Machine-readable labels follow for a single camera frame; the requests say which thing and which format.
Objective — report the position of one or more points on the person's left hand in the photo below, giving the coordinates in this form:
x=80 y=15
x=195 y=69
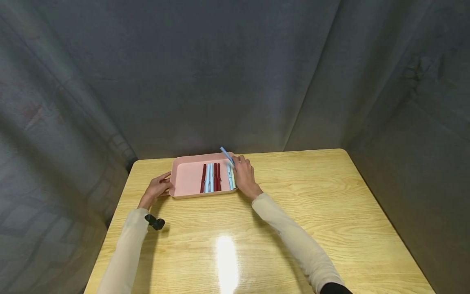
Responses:
x=156 y=190

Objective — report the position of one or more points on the person's right hand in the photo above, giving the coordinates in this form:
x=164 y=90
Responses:
x=245 y=177

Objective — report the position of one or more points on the person's right fingers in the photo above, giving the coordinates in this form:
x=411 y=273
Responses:
x=241 y=162

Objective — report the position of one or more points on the light blue pen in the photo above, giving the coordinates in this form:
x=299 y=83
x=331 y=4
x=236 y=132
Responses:
x=226 y=155

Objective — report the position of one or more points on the pink plastic tray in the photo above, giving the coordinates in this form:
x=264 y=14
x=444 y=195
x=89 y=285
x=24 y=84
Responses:
x=187 y=179

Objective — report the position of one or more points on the person's right forearm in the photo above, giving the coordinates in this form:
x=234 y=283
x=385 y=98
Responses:
x=293 y=241

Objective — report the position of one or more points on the person's left forearm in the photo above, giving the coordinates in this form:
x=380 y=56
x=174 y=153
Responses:
x=125 y=253

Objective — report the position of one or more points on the row of coloured pens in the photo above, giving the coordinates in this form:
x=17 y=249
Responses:
x=212 y=178

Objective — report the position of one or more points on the black wrist band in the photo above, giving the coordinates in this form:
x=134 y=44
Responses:
x=156 y=222

